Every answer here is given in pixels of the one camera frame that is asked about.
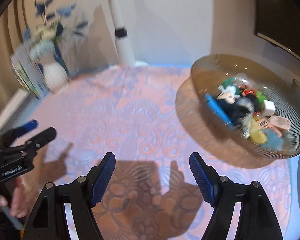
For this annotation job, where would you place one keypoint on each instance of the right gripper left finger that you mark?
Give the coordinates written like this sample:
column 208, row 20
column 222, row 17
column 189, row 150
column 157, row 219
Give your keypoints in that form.
column 48, row 219

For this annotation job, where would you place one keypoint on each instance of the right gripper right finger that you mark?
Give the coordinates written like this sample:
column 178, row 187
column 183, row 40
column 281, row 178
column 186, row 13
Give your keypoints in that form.
column 257, row 219

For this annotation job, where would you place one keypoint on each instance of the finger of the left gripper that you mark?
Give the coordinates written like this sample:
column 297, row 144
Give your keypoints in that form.
column 34, row 143
column 26, row 127

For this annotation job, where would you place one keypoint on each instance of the translucent teal wave figure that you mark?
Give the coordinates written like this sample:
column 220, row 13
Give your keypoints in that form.
column 274, row 142

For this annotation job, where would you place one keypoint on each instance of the pink small carton box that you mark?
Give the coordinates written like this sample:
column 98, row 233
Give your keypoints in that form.
column 276, row 123

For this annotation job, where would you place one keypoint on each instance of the white charger cube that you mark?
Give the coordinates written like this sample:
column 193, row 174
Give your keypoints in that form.
column 268, row 108

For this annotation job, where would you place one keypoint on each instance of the green spiky toy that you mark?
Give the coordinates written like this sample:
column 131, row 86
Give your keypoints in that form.
column 260, row 96

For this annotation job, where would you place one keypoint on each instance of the black-haired red anime figurine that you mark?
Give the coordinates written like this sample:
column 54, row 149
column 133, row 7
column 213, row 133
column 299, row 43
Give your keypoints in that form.
column 250, row 94

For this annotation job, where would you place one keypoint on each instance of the clear correction tape dispenser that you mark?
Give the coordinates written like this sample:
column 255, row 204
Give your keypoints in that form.
column 241, row 79

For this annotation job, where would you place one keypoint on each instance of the person left hand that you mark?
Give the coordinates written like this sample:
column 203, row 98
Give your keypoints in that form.
column 18, row 205

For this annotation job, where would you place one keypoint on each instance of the flat magazines pile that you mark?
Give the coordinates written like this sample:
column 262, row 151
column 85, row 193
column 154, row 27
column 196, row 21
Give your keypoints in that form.
column 13, row 106

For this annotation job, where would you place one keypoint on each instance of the white ribbed vase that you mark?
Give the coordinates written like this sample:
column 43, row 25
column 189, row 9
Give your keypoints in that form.
column 55, row 77

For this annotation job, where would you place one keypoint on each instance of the upright books stack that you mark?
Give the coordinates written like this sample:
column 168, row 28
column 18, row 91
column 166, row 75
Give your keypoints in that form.
column 27, row 72

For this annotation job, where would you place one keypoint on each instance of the pink patterned tablecloth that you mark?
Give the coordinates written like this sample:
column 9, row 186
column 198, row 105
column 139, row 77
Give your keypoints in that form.
column 152, row 193

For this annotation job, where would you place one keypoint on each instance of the amber glass bowl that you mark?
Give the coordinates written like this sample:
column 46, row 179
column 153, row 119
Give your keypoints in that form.
column 214, row 70

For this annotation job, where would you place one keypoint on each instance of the blue white artificial flowers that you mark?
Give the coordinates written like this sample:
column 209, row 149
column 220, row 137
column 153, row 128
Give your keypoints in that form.
column 53, row 30

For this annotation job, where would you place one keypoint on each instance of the white lamp pole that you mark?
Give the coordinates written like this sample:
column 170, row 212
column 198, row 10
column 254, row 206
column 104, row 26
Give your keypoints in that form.
column 122, row 41

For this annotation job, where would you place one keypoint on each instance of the black television screen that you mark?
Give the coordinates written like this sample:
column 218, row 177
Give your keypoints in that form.
column 278, row 22

